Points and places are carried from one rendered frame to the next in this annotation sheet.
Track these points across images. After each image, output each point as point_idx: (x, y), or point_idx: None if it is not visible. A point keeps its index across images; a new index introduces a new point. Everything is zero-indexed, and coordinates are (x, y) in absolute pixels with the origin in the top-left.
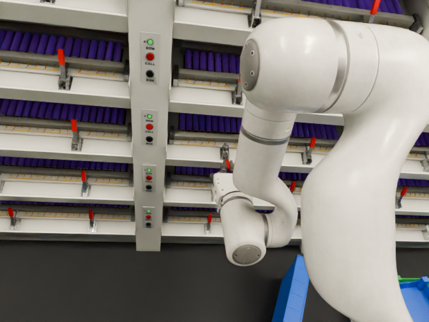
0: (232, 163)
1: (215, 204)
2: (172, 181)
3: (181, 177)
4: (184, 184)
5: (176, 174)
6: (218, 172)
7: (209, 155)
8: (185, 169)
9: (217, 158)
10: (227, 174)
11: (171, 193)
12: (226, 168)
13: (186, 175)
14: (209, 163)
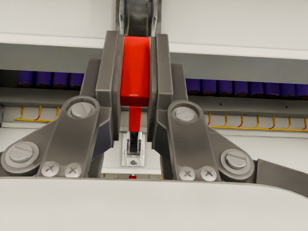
0: (166, 61)
1: (133, 173)
2: (12, 107)
3: (30, 98)
4: (46, 116)
5: (15, 88)
6: (22, 144)
7: (61, 13)
8: (46, 71)
9: (100, 27)
10: (75, 198)
11: (4, 144)
12: (110, 104)
13: (46, 90)
14: (62, 54)
